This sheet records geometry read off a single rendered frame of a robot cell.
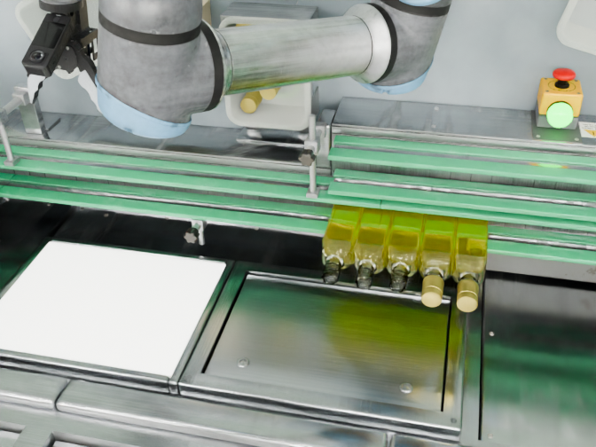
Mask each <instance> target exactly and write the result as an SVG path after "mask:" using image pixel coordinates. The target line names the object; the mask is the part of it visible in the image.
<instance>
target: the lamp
mask: <svg viewBox="0 0 596 447"><path fill-rule="evenodd" d="M546 117H547V119H548V121H549V123H550V124H551V125H552V126H554V127H556V128H562V127H565V126H567V125H569V124H570V123H571V121H572V119H573V109H572V106H571V105H570V104H569V103H568V102H566V101H556V102H553V103H552V104H551V105H549V106H548V108H547V110H546Z"/></svg>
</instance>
